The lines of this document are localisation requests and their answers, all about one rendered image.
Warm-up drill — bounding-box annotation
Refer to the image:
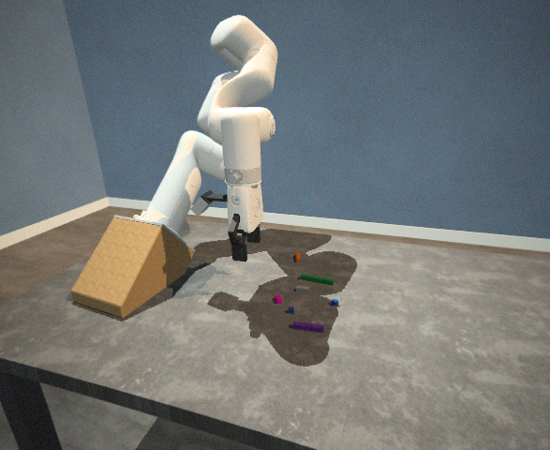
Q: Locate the purple rod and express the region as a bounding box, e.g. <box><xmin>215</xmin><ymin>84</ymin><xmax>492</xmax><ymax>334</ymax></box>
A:
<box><xmin>292</xmin><ymin>322</ymin><xmax>324</xmax><ymax>333</ymax></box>

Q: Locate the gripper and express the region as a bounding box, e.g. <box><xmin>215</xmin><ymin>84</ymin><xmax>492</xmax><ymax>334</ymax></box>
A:
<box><xmin>225</xmin><ymin>180</ymin><xmax>263</xmax><ymax>262</ymax></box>

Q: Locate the green rod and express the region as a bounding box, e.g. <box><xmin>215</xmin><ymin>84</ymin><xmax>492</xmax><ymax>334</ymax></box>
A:
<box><xmin>301</xmin><ymin>274</ymin><xmax>334</xmax><ymax>285</ymax></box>

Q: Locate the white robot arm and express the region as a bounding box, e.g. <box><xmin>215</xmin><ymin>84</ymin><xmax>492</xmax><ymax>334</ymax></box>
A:
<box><xmin>133</xmin><ymin>15</ymin><xmax>277</xmax><ymax>238</ymax></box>

